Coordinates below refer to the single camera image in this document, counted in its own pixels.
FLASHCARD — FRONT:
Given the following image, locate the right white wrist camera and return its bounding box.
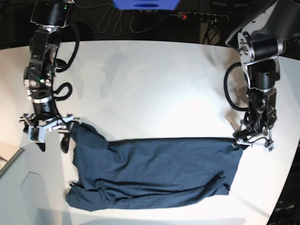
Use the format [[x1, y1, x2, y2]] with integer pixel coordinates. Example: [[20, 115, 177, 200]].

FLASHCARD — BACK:
[[28, 126, 46, 143]]

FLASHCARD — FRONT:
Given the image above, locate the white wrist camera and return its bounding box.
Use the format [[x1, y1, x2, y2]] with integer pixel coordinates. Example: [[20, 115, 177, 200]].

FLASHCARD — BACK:
[[28, 126, 46, 143], [264, 141, 276, 153]]

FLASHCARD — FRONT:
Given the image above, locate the black power strip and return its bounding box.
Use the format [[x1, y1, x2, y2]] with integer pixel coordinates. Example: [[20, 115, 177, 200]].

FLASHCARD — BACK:
[[176, 12, 230, 23]]

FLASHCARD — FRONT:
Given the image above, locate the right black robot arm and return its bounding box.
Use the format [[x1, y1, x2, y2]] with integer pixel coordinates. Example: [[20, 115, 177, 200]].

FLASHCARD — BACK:
[[19, 0, 80, 153]]

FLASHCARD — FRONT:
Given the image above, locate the dark blue t-shirt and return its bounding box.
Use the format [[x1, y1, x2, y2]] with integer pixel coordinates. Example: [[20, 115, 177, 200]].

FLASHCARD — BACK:
[[66, 124, 243, 211]]

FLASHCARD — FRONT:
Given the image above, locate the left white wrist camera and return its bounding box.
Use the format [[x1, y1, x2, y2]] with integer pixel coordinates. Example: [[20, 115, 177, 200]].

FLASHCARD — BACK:
[[264, 141, 276, 153]]

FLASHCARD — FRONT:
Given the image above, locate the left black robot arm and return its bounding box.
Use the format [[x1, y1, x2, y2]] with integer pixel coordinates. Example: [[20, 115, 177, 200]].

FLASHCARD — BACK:
[[223, 0, 300, 152]]

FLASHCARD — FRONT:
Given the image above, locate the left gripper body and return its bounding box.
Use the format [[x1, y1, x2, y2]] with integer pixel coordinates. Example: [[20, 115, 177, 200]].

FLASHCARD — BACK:
[[233, 124, 273, 147]]

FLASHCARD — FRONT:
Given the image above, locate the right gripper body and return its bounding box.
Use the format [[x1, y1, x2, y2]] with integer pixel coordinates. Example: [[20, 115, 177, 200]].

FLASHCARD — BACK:
[[19, 113, 82, 134]]

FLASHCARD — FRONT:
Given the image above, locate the blue box overhead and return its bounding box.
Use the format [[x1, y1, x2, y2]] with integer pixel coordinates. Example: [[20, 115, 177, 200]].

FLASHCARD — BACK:
[[113, 0, 180, 10]]

